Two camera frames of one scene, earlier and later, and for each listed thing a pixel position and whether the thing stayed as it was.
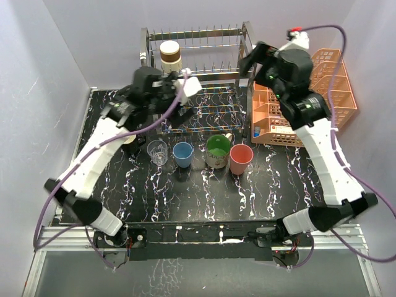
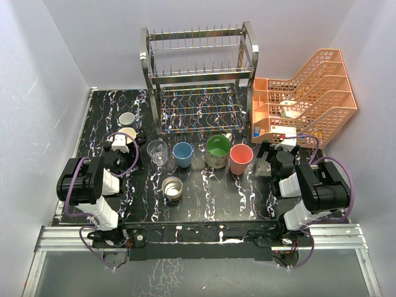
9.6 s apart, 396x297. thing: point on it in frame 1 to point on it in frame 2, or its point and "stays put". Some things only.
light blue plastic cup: [182, 152] stays put
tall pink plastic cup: [240, 156] stays put
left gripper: [169, 87] to [131, 158]
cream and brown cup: [170, 56] to [172, 187]
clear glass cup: [158, 150] stays put
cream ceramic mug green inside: [218, 149] stays put
